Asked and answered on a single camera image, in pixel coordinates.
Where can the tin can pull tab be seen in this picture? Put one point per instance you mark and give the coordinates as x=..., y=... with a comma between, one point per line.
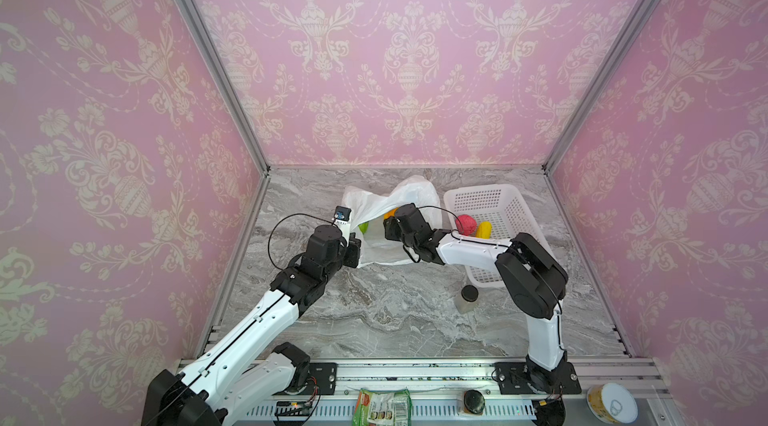
x=612, y=404

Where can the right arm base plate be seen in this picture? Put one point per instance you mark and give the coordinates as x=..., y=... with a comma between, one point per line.
x=522, y=378

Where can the aluminium corner post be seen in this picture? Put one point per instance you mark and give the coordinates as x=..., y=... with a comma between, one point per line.
x=639, y=15
x=194, y=20

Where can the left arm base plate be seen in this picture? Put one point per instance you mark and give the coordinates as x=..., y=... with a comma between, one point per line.
x=314, y=378

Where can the clear jar black lid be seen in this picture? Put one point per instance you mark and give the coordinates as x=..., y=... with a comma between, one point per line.
x=466, y=299

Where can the white plastic bag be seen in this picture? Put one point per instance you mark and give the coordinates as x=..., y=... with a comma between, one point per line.
x=372, y=218

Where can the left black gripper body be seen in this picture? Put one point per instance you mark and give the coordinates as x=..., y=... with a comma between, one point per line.
x=352, y=252

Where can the left aluminium corner post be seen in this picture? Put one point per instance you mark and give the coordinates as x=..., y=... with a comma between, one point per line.
x=194, y=20

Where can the aluminium front rail frame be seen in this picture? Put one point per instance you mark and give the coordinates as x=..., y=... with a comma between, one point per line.
x=437, y=386

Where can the pink red fruit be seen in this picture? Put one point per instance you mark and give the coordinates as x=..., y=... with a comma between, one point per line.
x=466, y=225

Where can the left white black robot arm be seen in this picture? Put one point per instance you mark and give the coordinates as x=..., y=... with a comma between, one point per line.
x=225, y=382

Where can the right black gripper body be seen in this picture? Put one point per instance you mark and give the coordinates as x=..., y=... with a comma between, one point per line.
x=392, y=227

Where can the right aluminium corner post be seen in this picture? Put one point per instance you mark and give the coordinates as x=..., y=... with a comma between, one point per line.
x=639, y=15

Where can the white perforated plastic basket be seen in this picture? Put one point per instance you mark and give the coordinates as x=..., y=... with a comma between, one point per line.
x=504, y=208

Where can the black lid jar front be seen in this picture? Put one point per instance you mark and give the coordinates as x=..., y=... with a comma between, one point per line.
x=473, y=403

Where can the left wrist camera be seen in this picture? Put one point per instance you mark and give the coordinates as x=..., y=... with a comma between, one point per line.
x=342, y=220

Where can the green snack packet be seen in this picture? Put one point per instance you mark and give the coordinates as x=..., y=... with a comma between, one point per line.
x=392, y=408

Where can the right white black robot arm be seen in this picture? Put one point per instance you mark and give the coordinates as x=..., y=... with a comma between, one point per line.
x=534, y=279

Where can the orange mango fruit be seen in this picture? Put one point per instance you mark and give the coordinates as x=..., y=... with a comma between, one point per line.
x=390, y=214

